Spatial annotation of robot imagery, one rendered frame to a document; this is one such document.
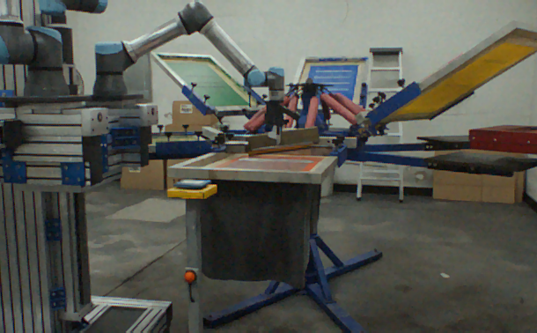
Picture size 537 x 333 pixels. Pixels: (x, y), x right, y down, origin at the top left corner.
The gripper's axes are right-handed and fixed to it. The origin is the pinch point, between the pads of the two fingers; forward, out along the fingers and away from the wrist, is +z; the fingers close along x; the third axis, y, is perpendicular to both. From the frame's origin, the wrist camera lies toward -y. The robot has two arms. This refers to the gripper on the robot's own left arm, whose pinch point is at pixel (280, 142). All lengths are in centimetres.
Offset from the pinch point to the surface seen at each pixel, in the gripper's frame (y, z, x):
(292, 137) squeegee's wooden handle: -6.3, -2.4, 1.6
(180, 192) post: 14, 8, 88
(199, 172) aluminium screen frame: 16, 5, 65
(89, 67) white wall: 365, -54, -408
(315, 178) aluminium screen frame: -27, 6, 65
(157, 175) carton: 243, 85, -361
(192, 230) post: 11, 22, 84
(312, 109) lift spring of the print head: -7, -14, -53
